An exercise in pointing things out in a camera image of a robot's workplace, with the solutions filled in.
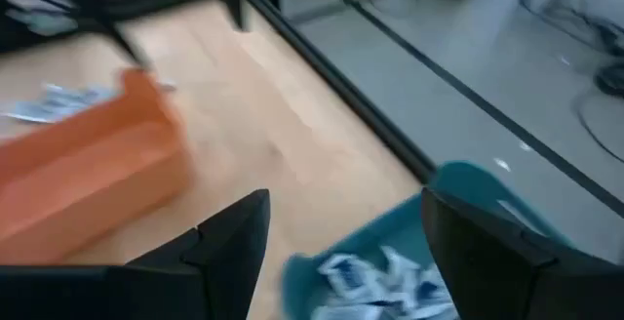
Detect dark orange plastic bin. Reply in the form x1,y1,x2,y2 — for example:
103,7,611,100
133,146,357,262
0,68,192,266

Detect blue-white packets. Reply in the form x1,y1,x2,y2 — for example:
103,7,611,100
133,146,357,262
43,83,123,116

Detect black aluminium table frame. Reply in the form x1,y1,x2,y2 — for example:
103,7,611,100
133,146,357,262
72,0,438,184

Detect black hanging coiled cable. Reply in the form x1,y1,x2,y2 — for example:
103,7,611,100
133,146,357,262
577,59,624,165

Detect small grey-print gauze packet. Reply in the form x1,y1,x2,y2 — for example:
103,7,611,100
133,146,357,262
2,98,64,125

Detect teal plastic bin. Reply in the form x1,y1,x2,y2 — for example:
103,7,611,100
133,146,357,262
281,161,579,320

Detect blue-print alcohol wipe packet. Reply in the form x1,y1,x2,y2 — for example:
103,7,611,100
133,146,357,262
311,302,391,320
317,254,376,301
413,265,459,319
377,245,430,292

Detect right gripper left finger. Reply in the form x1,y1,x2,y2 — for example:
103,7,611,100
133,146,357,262
124,187,272,320

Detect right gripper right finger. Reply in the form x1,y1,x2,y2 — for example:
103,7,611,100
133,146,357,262
421,187,624,320

